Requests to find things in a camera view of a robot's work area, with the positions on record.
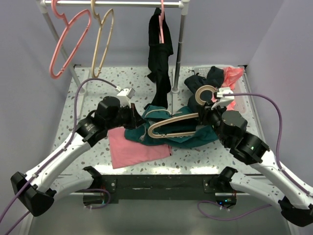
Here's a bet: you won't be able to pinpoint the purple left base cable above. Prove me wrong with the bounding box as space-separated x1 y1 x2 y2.
83 189 111 210

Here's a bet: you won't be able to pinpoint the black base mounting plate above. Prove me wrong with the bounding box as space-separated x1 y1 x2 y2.
83 166 247 204

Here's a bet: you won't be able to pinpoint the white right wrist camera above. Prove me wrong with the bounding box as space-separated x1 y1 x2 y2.
211 87 234 110

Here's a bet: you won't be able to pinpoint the white plastic laundry basket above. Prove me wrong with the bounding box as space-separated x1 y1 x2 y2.
192 64 249 114

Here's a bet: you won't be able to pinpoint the pink hanger holding black shorts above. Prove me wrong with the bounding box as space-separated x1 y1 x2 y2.
158 0 165 44

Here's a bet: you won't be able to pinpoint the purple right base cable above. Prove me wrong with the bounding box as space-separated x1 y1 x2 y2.
197 192 273 220

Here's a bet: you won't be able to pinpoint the beige wooden hanger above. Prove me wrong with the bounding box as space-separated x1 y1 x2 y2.
90 0 114 78
147 85 216 139

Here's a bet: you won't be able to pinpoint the dark navy garment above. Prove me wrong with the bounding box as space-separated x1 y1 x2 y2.
184 66 224 113

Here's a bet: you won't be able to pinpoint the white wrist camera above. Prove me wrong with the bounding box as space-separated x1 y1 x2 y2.
211 87 234 110
116 88 135 106

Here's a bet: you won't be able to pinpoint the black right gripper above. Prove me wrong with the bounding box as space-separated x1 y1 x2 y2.
197 99 229 146

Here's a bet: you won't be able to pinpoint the black hanging shorts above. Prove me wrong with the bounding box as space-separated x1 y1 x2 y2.
148 8 174 108

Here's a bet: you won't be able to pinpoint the empty pink hanger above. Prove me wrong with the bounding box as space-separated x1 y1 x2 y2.
49 0 92 79

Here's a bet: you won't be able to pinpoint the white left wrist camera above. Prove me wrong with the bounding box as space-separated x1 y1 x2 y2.
116 88 135 106

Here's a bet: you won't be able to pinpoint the pink folded cloth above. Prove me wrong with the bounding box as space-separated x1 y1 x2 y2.
108 128 172 169

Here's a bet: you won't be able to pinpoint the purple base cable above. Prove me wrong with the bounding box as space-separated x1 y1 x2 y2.
83 189 111 210
197 192 273 220

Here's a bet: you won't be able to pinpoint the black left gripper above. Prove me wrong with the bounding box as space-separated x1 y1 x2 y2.
106 102 146 130

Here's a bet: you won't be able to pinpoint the teal green shorts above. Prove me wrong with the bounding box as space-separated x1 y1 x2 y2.
124 105 218 148

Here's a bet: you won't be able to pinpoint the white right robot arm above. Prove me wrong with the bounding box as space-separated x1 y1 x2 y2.
199 106 313 227

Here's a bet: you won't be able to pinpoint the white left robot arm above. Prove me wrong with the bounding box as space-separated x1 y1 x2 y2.
10 96 145 217

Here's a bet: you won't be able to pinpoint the white clothes rack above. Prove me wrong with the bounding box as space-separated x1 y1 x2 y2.
35 0 190 120

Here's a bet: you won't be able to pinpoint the coral pink garment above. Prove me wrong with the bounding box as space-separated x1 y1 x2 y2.
211 66 245 111

